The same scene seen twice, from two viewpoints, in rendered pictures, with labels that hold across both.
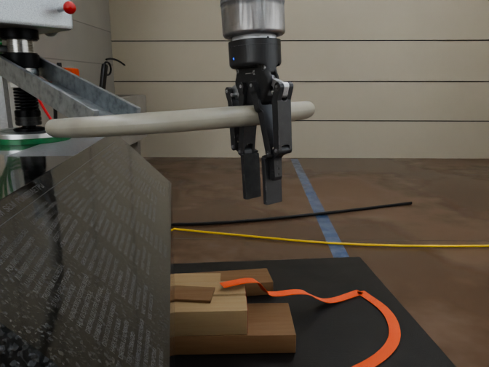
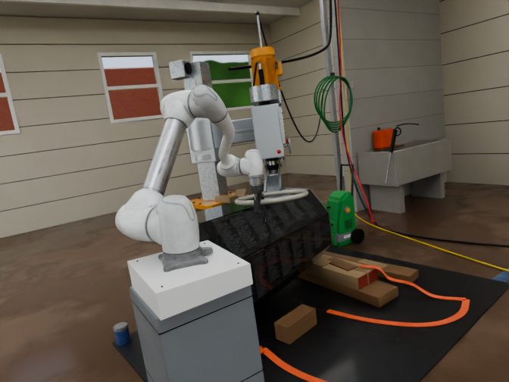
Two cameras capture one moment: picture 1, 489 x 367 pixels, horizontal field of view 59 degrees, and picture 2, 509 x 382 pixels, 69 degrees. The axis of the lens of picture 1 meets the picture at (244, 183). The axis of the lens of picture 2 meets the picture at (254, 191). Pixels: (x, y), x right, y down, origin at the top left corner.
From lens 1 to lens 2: 1.97 m
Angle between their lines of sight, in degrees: 56
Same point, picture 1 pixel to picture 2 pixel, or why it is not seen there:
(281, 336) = (372, 295)
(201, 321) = (340, 277)
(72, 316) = (224, 239)
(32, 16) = (270, 155)
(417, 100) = not seen: outside the picture
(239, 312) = (354, 278)
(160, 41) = (482, 90)
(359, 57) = not seen: outside the picture
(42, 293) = (220, 234)
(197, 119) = (245, 202)
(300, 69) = not seen: outside the picture
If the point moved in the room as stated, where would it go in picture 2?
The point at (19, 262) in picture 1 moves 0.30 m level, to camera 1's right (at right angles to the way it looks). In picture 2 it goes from (220, 227) to (244, 235)
